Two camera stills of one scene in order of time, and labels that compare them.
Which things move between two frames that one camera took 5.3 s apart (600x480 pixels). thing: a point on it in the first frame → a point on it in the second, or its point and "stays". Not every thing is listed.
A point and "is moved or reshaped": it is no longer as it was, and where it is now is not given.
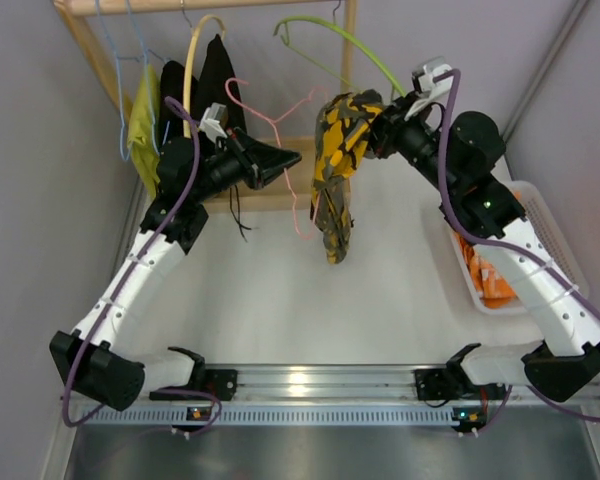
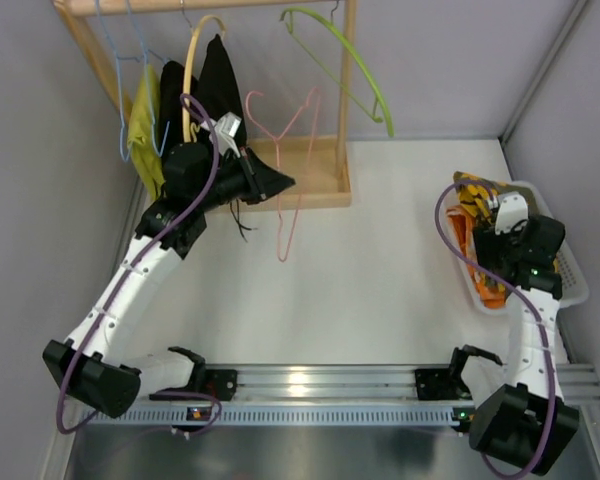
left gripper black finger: (264, 160) → (266, 181)
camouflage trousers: (342, 125) is moved or reshaped
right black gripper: (383, 129) → (493, 251)
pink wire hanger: (293, 209) → (283, 258)
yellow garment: (143, 139) stays
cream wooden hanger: (187, 128) stays
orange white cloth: (495, 289) stays
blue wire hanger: (117, 67) stays
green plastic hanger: (285, 40) → (374, 117)
